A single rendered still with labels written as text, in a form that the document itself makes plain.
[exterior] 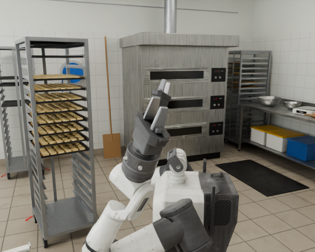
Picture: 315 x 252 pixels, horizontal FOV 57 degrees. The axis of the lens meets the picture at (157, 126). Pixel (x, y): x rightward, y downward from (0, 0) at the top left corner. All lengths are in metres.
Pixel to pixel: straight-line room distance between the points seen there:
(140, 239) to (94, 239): 0.13
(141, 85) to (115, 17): 1.46
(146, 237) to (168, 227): 0.07
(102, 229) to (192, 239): 0.26
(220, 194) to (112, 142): 4.13
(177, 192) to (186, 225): 0.17
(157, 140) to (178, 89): 3.84
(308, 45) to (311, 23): 0.34
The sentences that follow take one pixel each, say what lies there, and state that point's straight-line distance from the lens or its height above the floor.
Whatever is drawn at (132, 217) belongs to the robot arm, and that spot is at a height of 1.24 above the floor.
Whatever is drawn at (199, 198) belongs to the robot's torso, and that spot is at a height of 1.19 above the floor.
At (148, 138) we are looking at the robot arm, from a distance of 0.67.
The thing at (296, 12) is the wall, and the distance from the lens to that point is 5.71.
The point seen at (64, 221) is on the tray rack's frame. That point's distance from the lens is 3.05.
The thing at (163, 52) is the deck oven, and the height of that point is 1.75.
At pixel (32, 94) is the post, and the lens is 2.47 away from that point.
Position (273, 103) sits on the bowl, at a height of 0.95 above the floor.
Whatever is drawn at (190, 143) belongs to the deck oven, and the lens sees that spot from 4.76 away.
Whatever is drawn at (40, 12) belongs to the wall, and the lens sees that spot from 5.10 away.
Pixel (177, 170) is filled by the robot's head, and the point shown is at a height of 1.27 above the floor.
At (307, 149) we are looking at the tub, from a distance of 4.65.
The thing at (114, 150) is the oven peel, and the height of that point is 0.13.
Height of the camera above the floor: 1.65
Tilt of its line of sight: 13 degrees down
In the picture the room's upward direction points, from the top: straight up
